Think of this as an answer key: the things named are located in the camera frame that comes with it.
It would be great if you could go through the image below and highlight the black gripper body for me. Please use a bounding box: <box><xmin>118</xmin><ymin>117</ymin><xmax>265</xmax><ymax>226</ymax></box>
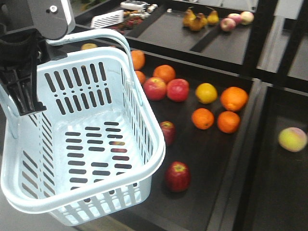
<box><xmin>0</xmin><ymin>23</ymin><xmax>67</xmax><ymax>71</ymax></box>

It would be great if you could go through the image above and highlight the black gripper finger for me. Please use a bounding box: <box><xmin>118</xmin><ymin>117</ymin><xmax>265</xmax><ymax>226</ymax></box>
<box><xmin>0</xmin><ymin>64</ymin><xmax>46</xmax><ymax>116</ymax></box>

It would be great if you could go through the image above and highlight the light blue plastic basket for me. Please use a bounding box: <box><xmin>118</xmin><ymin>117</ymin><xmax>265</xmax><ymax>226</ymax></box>
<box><xmin>0</xmin><ymin>29</ymin><xmax>166</xmax><ymax>226</ymax></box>

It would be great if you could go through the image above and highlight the orange behind apples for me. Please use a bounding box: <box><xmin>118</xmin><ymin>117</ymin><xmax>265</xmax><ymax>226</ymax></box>
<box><xmin>152</xmin><ymin>64</ymin><xmax>176</xmax><ymax>83</ymax></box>

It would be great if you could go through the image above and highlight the orange far left upper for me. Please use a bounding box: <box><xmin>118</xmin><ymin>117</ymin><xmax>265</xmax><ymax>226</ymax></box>
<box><xmin>131</xmin><ymin>50</ymin><xmax>145</xmax><ymax>70</ymax></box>

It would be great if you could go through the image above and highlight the orange far left lower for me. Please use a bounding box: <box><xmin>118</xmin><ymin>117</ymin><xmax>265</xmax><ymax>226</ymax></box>
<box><xmin>135</xmin><ymin>70</ymin><xmax>146</xmax><ymax>85</ymax></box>

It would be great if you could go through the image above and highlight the pink red apple left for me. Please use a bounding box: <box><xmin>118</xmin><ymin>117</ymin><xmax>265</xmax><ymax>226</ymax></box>
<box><xmin>143</xmin><ymin>77</ymin><xmax>167</xmax><ymax>101</ymax></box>

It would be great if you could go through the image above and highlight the dark red apple middle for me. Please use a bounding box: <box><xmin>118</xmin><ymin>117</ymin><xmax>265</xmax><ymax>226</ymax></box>
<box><xmin>159</xmin><ymin>121</ymin><xmax>176</xmax><ymax>146</ymax></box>

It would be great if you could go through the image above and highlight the dark red apple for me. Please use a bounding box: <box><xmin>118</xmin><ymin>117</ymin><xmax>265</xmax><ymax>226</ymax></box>
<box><xmin>159</xmin><ymin>121</ymin><xmax>176</xmax><ymax>146</ymax></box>
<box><xmin>165</xmin><ymin>161</ymin><xmax>191</xmax><ymax>193</ymax></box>

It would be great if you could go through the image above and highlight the red apple right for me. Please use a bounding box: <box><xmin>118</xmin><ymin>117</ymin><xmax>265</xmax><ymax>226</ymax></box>
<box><xmin>167</xmin><ymin>78</ymin><xmax>190</xmax><ymax>103</ymax></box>

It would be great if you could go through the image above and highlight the dark red apple front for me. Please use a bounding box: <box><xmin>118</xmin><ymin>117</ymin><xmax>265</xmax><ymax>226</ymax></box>
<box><xmin>165</xmin><ymin>161</ymin><xmax>191</xmax><ymax>193</ymax></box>

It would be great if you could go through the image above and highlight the small orange left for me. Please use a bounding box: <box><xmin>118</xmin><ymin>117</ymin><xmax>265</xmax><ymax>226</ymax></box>
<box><xmin>191</xmin><ymin>108</ymin><xmax>215</xmax><ymax>130</ymax></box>

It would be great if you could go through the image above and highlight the small orange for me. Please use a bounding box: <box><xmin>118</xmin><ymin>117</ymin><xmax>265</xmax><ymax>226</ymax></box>
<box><xmin>191</xmin><ymin>108</ymin><xmax>215</xmax><ymax>130</ymax></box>
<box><xmin>217</xmin><ymin>111</ymin><xmax>241</xmax><ymax>134</ymax></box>

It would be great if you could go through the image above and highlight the yellow orange fruit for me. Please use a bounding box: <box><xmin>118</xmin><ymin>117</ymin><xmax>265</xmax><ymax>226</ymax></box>
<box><xmin>195</xmin><ymin>83</ymin><xmax>218</xmax><ymax>104</ymax></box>

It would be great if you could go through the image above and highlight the black wooden produce stand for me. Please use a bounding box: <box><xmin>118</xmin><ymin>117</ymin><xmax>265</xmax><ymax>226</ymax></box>
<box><xmin>74</xmin><ymin>0</ymin><xmax>308</xmax><ymax>231</ymax></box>

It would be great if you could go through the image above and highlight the small orange right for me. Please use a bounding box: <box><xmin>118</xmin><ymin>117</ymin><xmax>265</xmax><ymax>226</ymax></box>
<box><xmin>217</xmin><ymin>111</ymin><xmax>241</xmax><ymax>134</ymax></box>

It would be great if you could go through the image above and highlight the large orange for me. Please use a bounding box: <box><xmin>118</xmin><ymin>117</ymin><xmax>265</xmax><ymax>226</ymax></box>
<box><xmin>220</xmin><ymin>87</ymin><xmax>249</xmax><ymax>112</ymax></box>

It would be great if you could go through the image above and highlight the peach left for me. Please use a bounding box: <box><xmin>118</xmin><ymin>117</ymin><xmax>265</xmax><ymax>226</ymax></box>
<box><xmin>278</xmin><ymin>127</ymin><xmax>308</xmax><ymax>153</ymax></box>

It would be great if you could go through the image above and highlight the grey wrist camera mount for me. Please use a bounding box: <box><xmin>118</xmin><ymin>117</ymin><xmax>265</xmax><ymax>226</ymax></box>
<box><xmin>27</xmin><ymin>0</ymin><xmax>76</xmax><ymax>40</ymax></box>

